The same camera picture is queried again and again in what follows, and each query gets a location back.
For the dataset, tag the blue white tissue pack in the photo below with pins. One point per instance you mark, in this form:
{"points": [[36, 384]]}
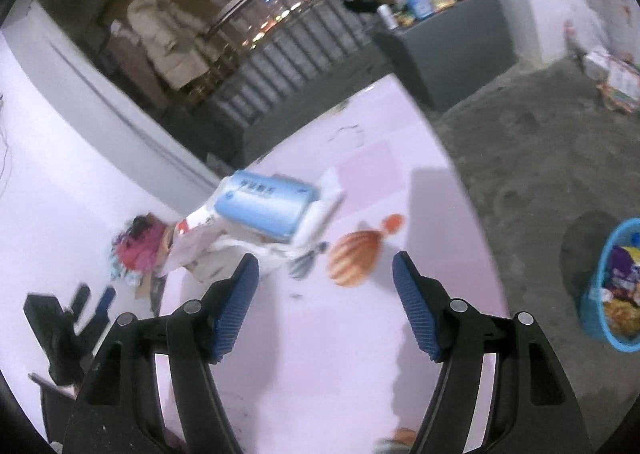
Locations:
{"points": [[265, 206]]}

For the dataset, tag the grey cabinet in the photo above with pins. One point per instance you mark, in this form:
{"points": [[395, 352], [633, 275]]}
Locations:
{"points": [[450, 53]]}

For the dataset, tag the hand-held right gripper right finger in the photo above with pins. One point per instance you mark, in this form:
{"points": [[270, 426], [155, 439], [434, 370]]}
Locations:
{"points": [[420, 309]]}

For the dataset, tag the hanging beige coat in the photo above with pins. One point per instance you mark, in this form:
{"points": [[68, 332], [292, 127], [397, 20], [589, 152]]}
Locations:
{"points": [[170, 43]]}

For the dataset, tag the small white bottle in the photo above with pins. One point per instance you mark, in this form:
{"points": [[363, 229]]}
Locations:
{"points": [[387, 16]]}

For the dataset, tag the black bag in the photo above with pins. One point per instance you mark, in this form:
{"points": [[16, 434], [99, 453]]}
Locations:
{"points": [[362, 1]]}

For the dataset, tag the white carton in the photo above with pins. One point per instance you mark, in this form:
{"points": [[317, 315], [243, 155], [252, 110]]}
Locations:
{"points": [[597, 62]]}

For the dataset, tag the pink cloth pile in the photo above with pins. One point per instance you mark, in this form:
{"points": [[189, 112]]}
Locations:
{"points": [[140, 249]]}

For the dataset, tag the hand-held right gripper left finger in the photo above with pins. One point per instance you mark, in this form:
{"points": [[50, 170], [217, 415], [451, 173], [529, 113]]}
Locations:
{"points": [[232, 309]]}

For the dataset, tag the metal railing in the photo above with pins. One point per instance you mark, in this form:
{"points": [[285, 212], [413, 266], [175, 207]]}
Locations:
{"points": [[300, 48]]}

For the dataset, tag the yellow packet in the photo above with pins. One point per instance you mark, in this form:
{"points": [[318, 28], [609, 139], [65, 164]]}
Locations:
{"points": [[444, 1]]}

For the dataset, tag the white wrapper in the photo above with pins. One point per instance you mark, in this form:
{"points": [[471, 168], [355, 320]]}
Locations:
{"points": [[225, 254]]}

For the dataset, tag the blue plastic waste basket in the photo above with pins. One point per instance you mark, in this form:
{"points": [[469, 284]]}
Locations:
{"points": [[597, 319]]}

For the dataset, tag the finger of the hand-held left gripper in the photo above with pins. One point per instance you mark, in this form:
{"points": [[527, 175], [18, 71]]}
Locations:
{"points": [[104, 306], [80, 301]]}

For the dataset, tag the yellow snack wrapper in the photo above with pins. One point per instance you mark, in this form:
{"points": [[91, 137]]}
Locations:
{"points": [[622, 316]]}

